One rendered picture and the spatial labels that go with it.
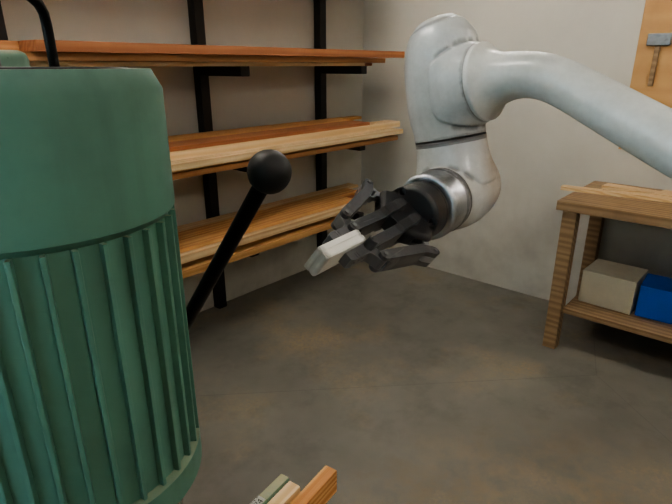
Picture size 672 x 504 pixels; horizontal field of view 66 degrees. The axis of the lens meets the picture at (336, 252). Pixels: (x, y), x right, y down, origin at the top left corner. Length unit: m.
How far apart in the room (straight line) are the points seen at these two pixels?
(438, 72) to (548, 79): 0.14
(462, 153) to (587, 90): 0.17
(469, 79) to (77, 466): 0.58
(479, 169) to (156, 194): 0.50
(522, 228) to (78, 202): 3.52
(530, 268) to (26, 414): 3.58
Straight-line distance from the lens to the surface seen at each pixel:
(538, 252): 3.73
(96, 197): 0.31
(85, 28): 2.92
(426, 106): 0.74
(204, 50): 2.60
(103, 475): 0.39
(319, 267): 0.49
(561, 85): 0.67
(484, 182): 0.75
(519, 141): 3.65
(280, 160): 0.40
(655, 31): 3.41
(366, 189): 0.61
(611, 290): 3.17
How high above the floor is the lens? 1.51
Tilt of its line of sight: 20 degrees down
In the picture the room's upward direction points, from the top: straight up
